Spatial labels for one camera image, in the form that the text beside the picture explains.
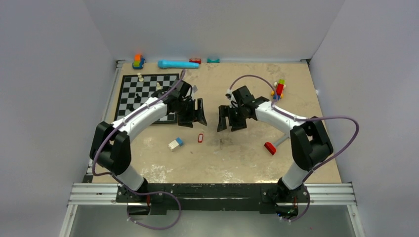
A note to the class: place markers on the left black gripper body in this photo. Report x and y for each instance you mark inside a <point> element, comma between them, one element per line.
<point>186,103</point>

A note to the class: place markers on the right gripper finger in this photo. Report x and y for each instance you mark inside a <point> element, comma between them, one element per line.
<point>223,113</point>
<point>238,122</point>

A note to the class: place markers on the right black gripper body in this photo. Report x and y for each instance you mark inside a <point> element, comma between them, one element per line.
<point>235,109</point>

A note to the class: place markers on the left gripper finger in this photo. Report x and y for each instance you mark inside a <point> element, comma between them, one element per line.
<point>186,118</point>
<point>199,113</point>

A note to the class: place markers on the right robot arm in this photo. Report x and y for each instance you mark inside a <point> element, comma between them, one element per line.
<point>310,143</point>

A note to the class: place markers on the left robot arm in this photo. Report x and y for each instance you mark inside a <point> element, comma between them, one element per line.
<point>110,148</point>

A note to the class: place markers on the white blue brick block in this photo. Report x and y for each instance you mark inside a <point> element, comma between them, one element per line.
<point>175,144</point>

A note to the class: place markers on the colourful brick toy car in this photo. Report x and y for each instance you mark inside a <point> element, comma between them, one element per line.
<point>279,86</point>

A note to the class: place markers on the red brick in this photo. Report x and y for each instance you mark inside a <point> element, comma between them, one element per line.
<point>195,60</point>

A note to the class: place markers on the white chess pawn top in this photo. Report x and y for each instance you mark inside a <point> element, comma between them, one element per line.
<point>140,77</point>

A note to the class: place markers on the black white chessboard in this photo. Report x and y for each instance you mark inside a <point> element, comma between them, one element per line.
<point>130,86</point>

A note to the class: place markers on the teal arch brick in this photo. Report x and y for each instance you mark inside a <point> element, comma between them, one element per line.
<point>213,60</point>

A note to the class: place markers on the black chess piece left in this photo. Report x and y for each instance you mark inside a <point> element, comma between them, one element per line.
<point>130,107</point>

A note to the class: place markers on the orange green blue brick toy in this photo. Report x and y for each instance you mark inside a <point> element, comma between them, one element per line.
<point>138,62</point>

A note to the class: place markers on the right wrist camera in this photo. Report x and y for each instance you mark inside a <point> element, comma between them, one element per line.
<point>233,103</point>

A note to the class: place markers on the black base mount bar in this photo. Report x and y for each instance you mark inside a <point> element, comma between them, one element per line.
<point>260,197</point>

